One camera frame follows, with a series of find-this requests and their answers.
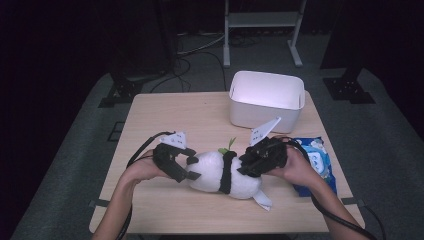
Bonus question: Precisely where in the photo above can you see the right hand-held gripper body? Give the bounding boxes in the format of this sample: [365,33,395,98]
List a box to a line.
[239,116,290,171]

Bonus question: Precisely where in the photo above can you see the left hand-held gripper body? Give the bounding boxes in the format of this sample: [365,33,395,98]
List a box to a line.
[152,130,188,184]

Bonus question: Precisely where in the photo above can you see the panda plush toy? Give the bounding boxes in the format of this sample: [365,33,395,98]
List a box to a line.
[185,136,265,201]

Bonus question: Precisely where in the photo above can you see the white wet wipe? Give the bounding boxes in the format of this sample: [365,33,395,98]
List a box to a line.
[252,189,274,213]

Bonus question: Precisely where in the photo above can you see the blue wet wipes packet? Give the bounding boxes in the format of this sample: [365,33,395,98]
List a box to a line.
[292,136,338,198]

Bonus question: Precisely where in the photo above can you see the white plastic bin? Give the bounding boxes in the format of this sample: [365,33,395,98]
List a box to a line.
[228,70,306,135]

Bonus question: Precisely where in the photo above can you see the person's left hand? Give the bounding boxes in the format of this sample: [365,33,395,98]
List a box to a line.
[124,149,168,185]

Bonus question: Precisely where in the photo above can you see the person's right hand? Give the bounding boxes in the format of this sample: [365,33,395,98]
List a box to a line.
[266,146,321,190]

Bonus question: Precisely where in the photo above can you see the black stand base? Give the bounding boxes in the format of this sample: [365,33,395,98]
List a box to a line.
[322,67,377,105]
[97,71,145,109]

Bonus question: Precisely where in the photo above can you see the black tape strip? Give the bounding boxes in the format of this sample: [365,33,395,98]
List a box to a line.
[87,198,111,209]
[341,196,366,206]

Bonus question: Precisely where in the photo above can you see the white metal stand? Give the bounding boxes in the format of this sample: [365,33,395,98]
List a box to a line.
[222,0,309,69]

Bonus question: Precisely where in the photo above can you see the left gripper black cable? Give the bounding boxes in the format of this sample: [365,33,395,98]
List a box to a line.
[114,130,176,240]

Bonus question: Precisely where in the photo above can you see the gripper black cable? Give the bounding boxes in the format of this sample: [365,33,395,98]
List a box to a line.
[114,130,176,240]
[285,137,378,240]

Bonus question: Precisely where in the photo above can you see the black floor cable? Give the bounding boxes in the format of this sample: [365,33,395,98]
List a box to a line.
[149,49,228,95]

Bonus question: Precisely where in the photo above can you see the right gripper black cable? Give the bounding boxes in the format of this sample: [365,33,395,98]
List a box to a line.
[285,137,378,240]

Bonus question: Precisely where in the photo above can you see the grey floor cable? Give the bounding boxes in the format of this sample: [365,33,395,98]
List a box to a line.
[176,32,228,57]

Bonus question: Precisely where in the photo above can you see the thin black cable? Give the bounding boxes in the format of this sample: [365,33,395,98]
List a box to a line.
[361,203,388,240]

